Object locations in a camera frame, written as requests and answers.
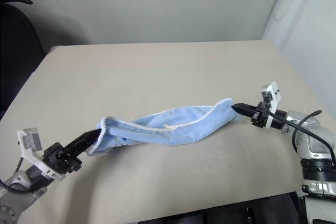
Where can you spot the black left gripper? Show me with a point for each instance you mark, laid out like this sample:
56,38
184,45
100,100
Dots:
59,159

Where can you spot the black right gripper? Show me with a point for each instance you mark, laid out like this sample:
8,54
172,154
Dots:
258,119

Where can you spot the light blue towel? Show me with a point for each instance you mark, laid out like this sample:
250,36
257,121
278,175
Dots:
183,129

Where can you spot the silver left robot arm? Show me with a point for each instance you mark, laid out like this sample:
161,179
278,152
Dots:
13,205

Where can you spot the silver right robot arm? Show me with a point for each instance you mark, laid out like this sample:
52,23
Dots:
312,140

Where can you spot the black office chair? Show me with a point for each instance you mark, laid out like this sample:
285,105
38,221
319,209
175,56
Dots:
18,51

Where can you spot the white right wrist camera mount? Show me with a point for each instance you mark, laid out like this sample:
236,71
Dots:
273,91

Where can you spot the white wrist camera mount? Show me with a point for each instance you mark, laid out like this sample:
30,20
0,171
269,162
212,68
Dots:
273,91
30,140

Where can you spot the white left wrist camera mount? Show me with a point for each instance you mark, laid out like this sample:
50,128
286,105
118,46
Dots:
30,140

